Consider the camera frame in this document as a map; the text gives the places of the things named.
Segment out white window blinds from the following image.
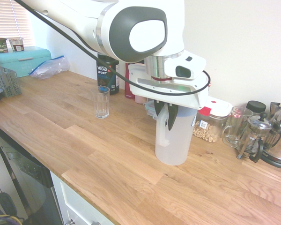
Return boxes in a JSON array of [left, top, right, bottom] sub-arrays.
[[0, 0, 31, 47]]

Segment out teal bread box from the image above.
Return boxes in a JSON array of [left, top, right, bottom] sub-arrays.
[[0, 45, 53, 78]]

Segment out clear food container blue seal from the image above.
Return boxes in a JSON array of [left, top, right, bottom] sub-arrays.
[[144, 100, 157, 118]]

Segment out black Vega protein tub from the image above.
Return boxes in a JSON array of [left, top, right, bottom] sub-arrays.
[[96, 53, 120, 96]]

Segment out clear glass mug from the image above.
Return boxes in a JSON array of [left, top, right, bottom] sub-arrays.
[[222, 106, 254, 148]]

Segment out stainless steel electric kettle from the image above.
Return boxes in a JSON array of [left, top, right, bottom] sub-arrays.
[[259, 101, 281, 170]]

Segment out cereal container with white lid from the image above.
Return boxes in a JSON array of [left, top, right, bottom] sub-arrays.
[[192, 97, 233, 143]]

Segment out small brown-label tub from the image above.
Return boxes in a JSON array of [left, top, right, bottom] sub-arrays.
[[8, 37, 25, 53]]

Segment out red water bottle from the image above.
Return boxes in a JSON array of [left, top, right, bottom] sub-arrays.
[[124, 62, 135, 99]]

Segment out glass jar with black lid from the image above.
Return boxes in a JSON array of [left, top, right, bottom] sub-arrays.
[[245, 100, 267, 116]]

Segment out grey cutlery basket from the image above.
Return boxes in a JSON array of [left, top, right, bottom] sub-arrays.
[[0, 62, 22, 98]]

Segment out silver drawer handle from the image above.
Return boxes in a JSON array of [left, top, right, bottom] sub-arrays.
[[68, 217, 102, 225]]

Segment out clear faceted drinking glass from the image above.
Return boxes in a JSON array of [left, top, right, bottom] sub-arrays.
[[90, 86, 111, 120]]

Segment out clear zip plastic bag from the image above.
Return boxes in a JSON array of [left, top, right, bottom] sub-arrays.
[[28, 54, 71, 81]]

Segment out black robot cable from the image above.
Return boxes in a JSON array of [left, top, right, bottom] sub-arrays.
[[14, 0, 212, 96]]

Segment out black dishwasher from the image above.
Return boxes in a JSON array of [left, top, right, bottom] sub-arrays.
[[0, 126, 62, 225]]

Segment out white cabinet drawer front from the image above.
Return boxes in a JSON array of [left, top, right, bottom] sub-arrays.
[[50, 170, 116, 225]]

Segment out translucent pitcher with blue lid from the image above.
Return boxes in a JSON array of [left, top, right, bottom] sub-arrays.
[[154, 106, 198, 166]]

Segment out dark bundle of cables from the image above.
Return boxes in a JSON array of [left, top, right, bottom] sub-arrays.
[[0, 192, 24, 225]]

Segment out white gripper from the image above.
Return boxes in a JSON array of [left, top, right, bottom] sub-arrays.
[[128, 63, 210, 131]]

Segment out glass French press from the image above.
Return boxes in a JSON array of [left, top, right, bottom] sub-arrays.
[[236, 112, 273, 163]]

